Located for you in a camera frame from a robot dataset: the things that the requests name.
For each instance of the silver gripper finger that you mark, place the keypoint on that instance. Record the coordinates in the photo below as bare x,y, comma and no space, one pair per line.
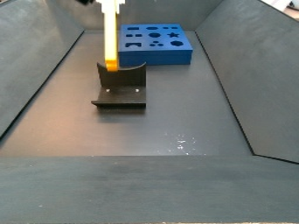
119,2
102,5

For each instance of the yellow double-square block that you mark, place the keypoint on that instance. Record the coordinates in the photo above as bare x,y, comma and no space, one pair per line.
110,34

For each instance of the blue foam shape board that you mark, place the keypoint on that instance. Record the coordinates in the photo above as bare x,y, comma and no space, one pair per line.
154,44

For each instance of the black curved stand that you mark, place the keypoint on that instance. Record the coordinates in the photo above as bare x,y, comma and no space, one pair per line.
122,87

